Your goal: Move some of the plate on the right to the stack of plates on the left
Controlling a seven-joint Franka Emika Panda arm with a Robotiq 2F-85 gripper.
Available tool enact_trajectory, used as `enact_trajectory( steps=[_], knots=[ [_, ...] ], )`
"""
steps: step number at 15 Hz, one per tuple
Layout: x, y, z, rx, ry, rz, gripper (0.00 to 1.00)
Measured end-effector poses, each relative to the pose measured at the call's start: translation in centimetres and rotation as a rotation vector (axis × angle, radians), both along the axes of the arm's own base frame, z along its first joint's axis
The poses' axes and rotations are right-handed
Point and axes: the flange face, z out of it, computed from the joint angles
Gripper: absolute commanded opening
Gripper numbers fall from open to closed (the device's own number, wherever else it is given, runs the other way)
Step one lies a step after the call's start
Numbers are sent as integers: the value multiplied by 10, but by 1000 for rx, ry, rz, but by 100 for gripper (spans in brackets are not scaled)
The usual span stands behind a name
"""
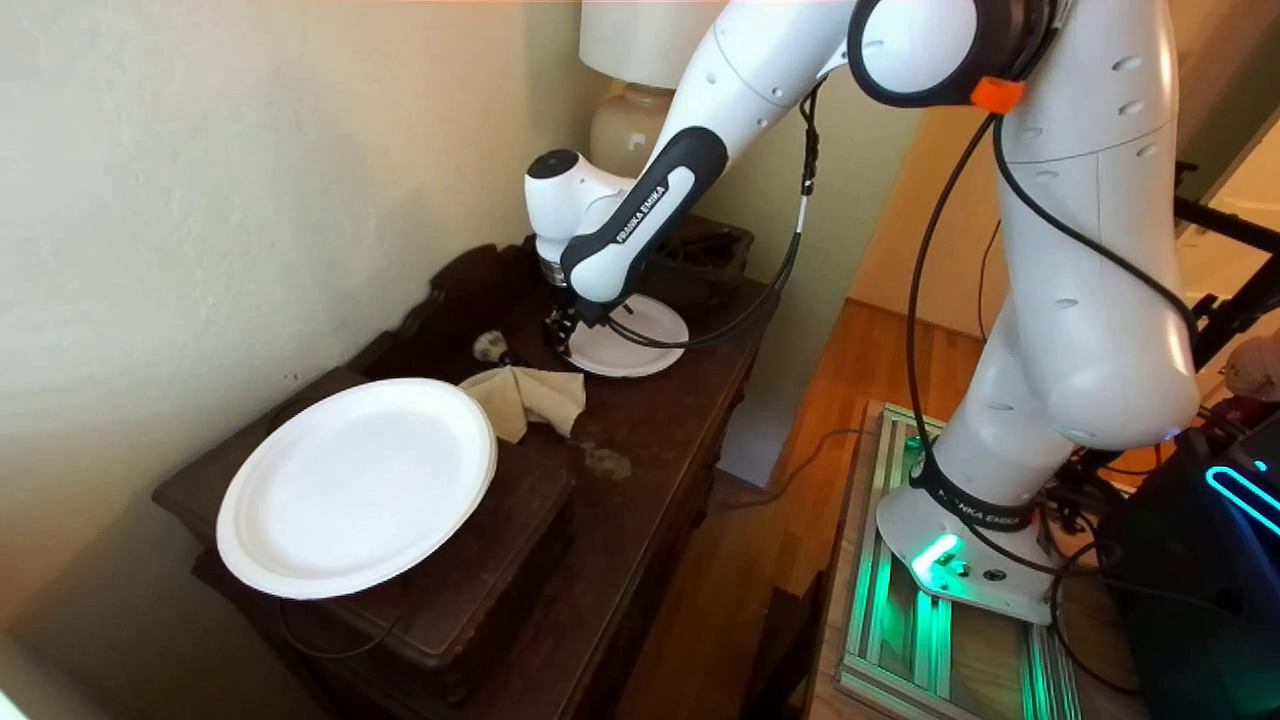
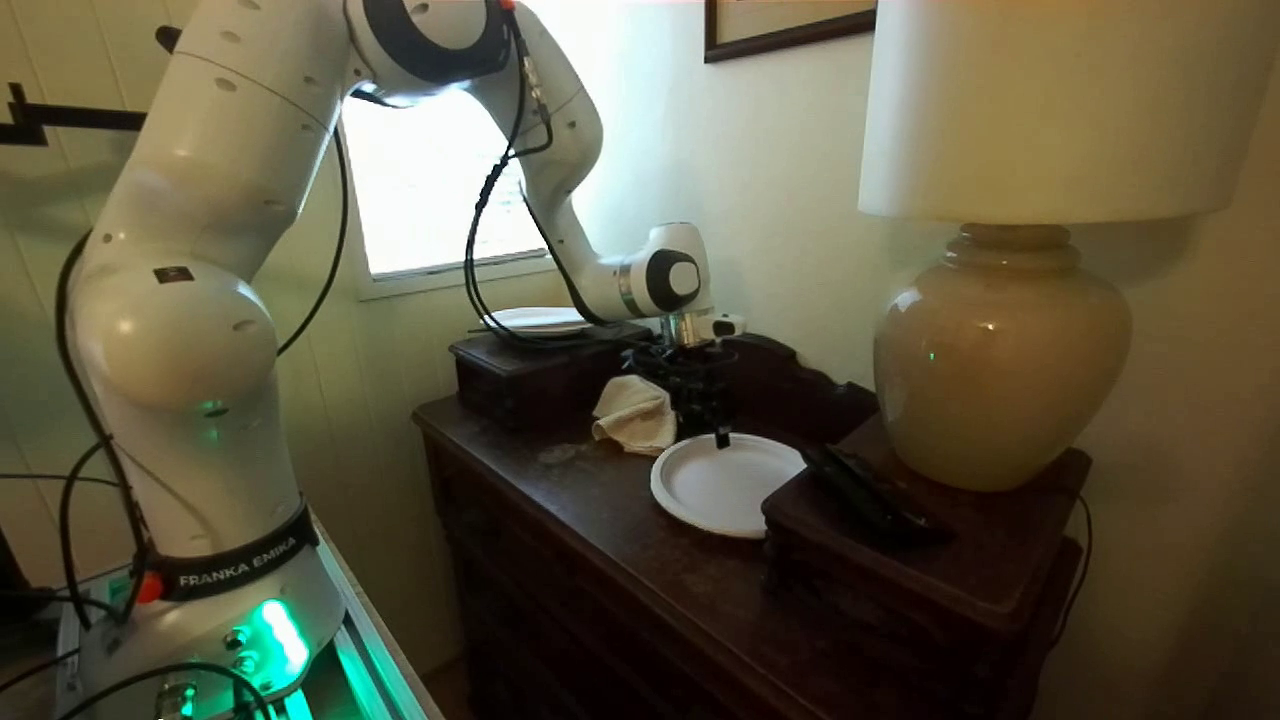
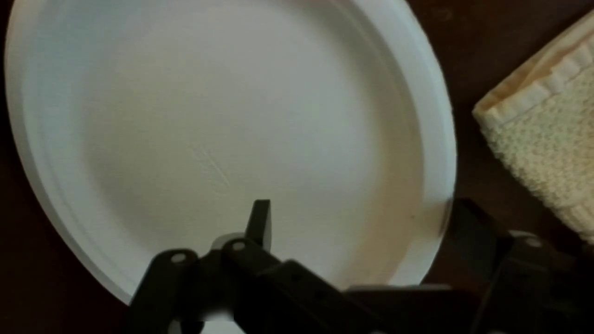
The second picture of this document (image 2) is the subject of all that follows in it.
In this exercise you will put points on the dark wooden dresser box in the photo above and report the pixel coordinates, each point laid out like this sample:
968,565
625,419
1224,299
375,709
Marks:
532,381
987,546

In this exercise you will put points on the black remote control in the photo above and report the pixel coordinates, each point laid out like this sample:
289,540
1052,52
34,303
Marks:
864,496

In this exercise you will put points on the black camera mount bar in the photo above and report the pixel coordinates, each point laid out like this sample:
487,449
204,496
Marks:
81,118

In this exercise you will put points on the dark framed wall picture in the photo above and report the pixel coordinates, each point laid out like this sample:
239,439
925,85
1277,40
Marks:
801,12

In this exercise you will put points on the beige ceramic table lamp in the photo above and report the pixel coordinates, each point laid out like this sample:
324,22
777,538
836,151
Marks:
1003,363

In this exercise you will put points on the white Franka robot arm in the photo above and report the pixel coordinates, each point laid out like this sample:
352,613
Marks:
172,333

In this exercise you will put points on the black stereo camera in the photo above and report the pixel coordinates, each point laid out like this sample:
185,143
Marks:
165,38

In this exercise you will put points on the bright window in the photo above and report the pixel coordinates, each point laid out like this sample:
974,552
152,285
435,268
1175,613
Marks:
415,200

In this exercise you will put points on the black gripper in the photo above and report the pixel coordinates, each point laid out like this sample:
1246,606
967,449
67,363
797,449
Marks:
687,374

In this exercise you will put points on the dark wooden table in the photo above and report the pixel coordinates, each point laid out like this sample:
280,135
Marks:
603,561

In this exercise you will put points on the crumpled cream napkin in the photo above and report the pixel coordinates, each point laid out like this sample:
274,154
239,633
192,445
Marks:
635,413

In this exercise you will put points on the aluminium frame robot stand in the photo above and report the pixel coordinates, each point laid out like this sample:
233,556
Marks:
384,694

